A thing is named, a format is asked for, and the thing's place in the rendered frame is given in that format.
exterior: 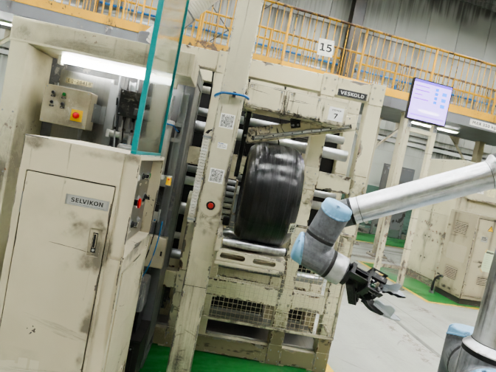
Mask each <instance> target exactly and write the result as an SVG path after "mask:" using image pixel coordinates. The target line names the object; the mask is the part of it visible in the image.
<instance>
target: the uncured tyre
mask: <svg viewBox="0 0 496 372"><path fill-rule="evenodd" d="M304 173H305V165H304V160H303V157H302V156H301V155H300V153H299V151H298V150H296V149H294V148H291V147H287V146H283V145H277V144H273V143H269V142H258V143H256V144H255V145H253V146H252V147H251V148H250V150H249V153H248V155H247V159H246V162H245V166H244V171H243V175H242V179H241V185H240V189H239V194H238V201H237V205H236V210H235V220H234V234H235V235H236V237H237V238H238V239H241V240H245V241H252V242H256V243H260V244H268V245H272V246H277V247H281V246H282V245H284V244H285V243H286V242H287V241H288V240H289V239H290V237H291V235H292V234H291V233H287V232H288V229H289V225H290V224H295V223H296V220H297V215H298V212H299V209H300V202H301V198H302V193H303V183H304Z"/></svg>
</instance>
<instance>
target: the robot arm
mask: <svg viewBox="0 0 496 372"><path fill-rule="evenodd" d="M491 189H496V153H495V154H490V155H488V157H487V159H486V161H484V162H480V163H477V164H474V165H469V166H466V167H463V168H458V169H455V170H451V171H447V172H444V173H440V174H436V175H434V176H428V177H426V178H423V179H418V180H415V181H411V182H407V183H404V184H401V185H397V186H393V187H389V188H385V189H382V190H378V191H374V192H372V193H366V194H364V195H361V196H356V197H353V198H347V199H342V200H339V201H337V200H336V199H333V198H326V199H325V201H324V202H323V203H322V204H321V207H320V209H319V210H318V212H317V214H316V216H315V217H314V219H313V221H312V222H311V224H310V225H309V228H308V229H307V231H306V232H300V234H299V235H298V237H297V239H296V241H295V243H294V246H293V247H292V251H291V259H292V260H293V261H295V262H297V263H298V264H299V265H302V266H304V267H305V268H307V269H309V270H311V271H312V272H314V273H316V274H318V275H319V276H321V277H323V278H324V279H326V280H328V281H329V282H331V283H333V284H335V285H336V284H338V283H340V284H341V285H343V284H345V286H346V291H347V298H348V303H349V304H352V305H356V304H357V302H358V301H359V299H361V302H362V303H364V305H365V306H366V307H367V308H368V309H369V310H370V311H372V312H374V313H376V314H378V315H382V316H383V317H386V318H388V319H391V320H397V321H400V320H401V319H400V318H399V317H398V316H396V315H395V314H394V312H395V310H396V309H395V308H394V307H393V306H392V305H386V304H384V303H383V302H382V301H381V300H377V299H376V300H375V301H374V299H375V298H376V297H378V298H380V297H381V296H383V294H382V293H388V294H389V295H394V296H396V297H399V298H406V296H405V295H404V294H403V293H402V292H401V291H399V289H400V288H401V286H402V285H401V284H400V283H393V284H387V281H388V279H387V278H386V277H388V275H386V274H385V273H383V272H381V271H379V270H378V269H376V268H374V267H372V268H371V269H369V270H368V271H367V272H366V271H364V270H363V269H360V268H359V267H358V266H357V265H358V264H357V263H355V262H353V263H350V259H349V258H347V257H345V256H344V255H342V254H340V253H338V251H336V250H334V249H332V247H333V245H334V243H335V242H336V240H337V239H338V237H339V236H340V233H341V232H342V230H343V229H344V227H350V226H353V225H356V224H358V223H361V222H364V221H370V220H373V219H376V218H381V217H385V216H390V215H393V214H396V213H401V212H404V211H408V210H413V209H416V208H420V207H425V206H427V205H431V204H436V203H439V202H445V201H448V200H451V199H456V198H460V197H462V196H468V195H471V194H474V193H479V192H483V191H486V190H491ZM375 271H378V272H380V273H382V274H383V276H381V275H380V274H378V273H376V272H375ZM437 372H496V248H495V253H494V256H493V259H492V264H491V267H490V270H489V275H488V278H487V281H486V286H485V289H484V292H483V297H482V301H481V303H480V308H479V311H478V316H477V320H476V322H475V327H472V326H469V325H464V324H460V323H452V324H450V325H449V327H448V329H447V332H446V336H445V340H444V346H443V349H442V352H441V358H440V362H439V365H438V371H437Z"/></svg>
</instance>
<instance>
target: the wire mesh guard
mask: <svg viewBox="0 0 496 372"><path fill-rule="evenodd" d="M297 227H299V228H300V229H301V228H303V229H305V231H306V229H308V228H309V227H308V226H304V225H299V224H297V226H296V228H297ZM340 235H341V236H342V237H343V236H345V237H346V238H347V237H349V238H352V241H351V244H349V245H350V248H349V252H348V253H346V254H348V258H349V259H350V260H351V254H352V250H353V246H354V240H355V237H356V236H355V235H350V234H346V233H342V232H341V233H340ZM340 286H341V289H338V290H340V293H339V294H337V295H340V296H339V300H338V304H337V310H336V314H335V317H334V321H333V322H334V324H333V327H332V330H331V337H327V336H323V335H319V334H313V333H311V334H310V333H308V332H307V333H306V332H302V331H299V328H296V329H298V331H294V330H289V329H284V328H277V327H276V326H278V325H277V323H276V325H275V327H272V325H274V324H271V326H268V325H267V324H269V323H266V325H260V324H255V323H253V322H252V323H249V320H248V322H243V321H239V320H235V319H234V320H231V319H230V318H231V317H229V319H226V318H222V317H217V316H215V317H214V316H210V315H205V314H204V315H202V316H201V318H205V319H210V320H218V321H222V322H227V323H235V324H239V325H244V326H252V327H256V328H264V329H269V330H273V331H281V332H286V333H290V334H298V335H303V336H307V337H315V338H320V339H324V340H332V341H333V340H334V333H335V329H336V326H337V319H338V316H339V312H340V306H341V302H342V296H343V292H344V288H345V284H343V285H340ZM217 315H219V314H217ZM293 329H295V328H293Z"/></svg>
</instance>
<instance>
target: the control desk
mask: <svg viewBox="0 0 496 372"><path fill-rule="evenodd" d="M164 159H165V158H164V157H163V156H154V155H140V154H131V151H129V150H125V149H121V148H114V147H110V146H106V145H99V144H95V143H91V142H84V141H80V140H73V139H62V138H56V137H45V136H39V135H33V134H25V138H24V145H23V150H22V155H21V163H20V168H19V172H18V180H17V185H16V189H15V198H14V202H13V211H12V215H11V219H10V228H9V232H8V237H7V246H6V250H5V255H4V263H3V267H2V272H1V280H0V372H124V371H125V364H126V360H127V356H128V348H129V344H130V339H131V332H132V328H133V324H134V316H135V312H136V308H137V301H138V297H139V293H140V285H141V281H142V274H143V269H144V265H145V258H146V253H147V249H148V242H149V238H150V233H149V232H150V231H151V227H152V222H153V218H154V211H155V206H156V200H157V195H158V191H159V183H160V179H161V175H162V168H163V164H164Z"/></svg>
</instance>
